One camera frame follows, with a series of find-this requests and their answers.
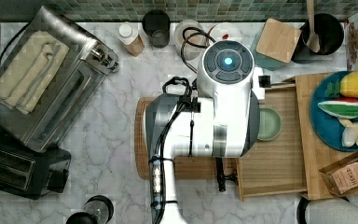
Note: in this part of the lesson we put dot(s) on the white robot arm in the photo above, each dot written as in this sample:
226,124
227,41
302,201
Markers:
221,120

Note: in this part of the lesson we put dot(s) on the wooden drawer cabinet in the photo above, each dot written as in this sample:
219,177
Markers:
316,153

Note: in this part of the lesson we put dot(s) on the wooden cutting board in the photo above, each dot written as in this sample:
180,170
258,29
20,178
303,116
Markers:
184,168

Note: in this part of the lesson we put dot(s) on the black cylindrical cup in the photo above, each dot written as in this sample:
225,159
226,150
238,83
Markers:
156,24

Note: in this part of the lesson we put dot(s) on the green ceramic bowl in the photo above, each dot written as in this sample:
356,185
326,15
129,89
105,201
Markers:
270,124

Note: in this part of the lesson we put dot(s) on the white bowl with red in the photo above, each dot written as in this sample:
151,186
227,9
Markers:
225,31

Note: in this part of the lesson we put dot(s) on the bottle with white cap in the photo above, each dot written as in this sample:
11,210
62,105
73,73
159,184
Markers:
130,38

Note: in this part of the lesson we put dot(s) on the stainless toaster oven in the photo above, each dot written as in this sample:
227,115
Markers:
84,67

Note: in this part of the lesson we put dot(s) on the teal canister with wooden lid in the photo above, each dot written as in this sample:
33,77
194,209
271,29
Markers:
274,46

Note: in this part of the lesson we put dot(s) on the black pepper grinder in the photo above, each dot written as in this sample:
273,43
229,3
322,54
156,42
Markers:
97,210

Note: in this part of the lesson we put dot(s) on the blue plate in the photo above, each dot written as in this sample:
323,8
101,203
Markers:
327,127

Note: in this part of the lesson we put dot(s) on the wooden spoon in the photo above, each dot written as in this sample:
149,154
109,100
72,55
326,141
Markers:
313,40

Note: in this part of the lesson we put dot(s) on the beige folded towel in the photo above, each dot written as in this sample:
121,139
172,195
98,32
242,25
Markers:
31,71

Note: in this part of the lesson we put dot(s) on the toy watermelon slice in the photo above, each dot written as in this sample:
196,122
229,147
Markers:
345,108

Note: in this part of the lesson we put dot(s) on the black utensil holder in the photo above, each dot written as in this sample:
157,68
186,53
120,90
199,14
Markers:
331,35

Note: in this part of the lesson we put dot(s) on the toy peeled banana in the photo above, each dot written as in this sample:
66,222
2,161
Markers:
350,134

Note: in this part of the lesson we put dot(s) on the black toaster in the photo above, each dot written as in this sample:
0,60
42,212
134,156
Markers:
30,174

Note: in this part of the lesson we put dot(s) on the yellow toy lemon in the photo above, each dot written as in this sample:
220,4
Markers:
347,86

